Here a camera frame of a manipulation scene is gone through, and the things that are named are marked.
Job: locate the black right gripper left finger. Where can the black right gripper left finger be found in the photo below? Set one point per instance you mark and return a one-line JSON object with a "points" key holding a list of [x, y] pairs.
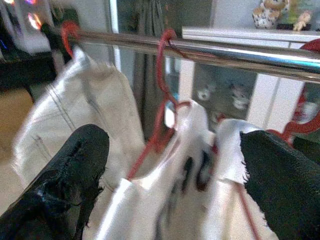
{"points": [[62, 180]]}

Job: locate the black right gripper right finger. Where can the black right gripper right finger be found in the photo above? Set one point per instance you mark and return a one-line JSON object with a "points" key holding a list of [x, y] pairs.
{"points": [[282, 187]]}

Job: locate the white garment with black print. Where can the white garment with black print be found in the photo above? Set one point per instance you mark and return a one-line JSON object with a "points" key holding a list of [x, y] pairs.
{"points": [[140, 207]]}

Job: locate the dark green garment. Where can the dark green garment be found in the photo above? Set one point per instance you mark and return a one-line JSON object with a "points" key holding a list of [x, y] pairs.
{"points": [[308, 148]]}

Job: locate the white seamed garment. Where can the white seamed garment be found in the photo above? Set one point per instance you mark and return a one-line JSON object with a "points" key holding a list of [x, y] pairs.
{"points": [[87, 100]]}

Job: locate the white plush toy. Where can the white plush toy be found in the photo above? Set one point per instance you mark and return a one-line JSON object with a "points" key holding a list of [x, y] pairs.
{"points": [[205, 92], [240, 98]]}

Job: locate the white shelf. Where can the white shelf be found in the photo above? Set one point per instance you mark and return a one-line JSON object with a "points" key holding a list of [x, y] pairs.
{"points": [[237, 33]]}

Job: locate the small yellow toy figure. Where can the small yellow toy figure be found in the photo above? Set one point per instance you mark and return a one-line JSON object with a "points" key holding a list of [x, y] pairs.
{"points": [[302, 21]]}

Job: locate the teddy bear figurine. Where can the teddy bear figurine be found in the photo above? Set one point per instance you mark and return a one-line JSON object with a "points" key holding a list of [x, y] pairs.
{"points": [[270, 15]]}

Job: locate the black clothes rack frame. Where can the black clothes rack frame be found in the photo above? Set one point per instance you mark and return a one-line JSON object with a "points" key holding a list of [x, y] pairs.
{"points": [[53, 37]]}

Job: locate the chrome clothes rail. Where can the chrome clothes rail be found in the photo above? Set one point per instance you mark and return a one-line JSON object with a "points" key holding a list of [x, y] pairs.
{"points": [[225, 53]]}

